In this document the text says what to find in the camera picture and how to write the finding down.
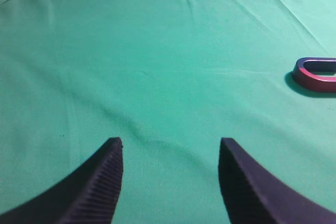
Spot red and blue oval magnet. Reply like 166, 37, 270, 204
291, 57, 335, 93

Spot green cloth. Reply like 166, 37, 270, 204
1, 0, 335, 223

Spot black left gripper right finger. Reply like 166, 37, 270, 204
218, 137, 335, 223

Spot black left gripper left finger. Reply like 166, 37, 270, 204
1, 137, 123, 223

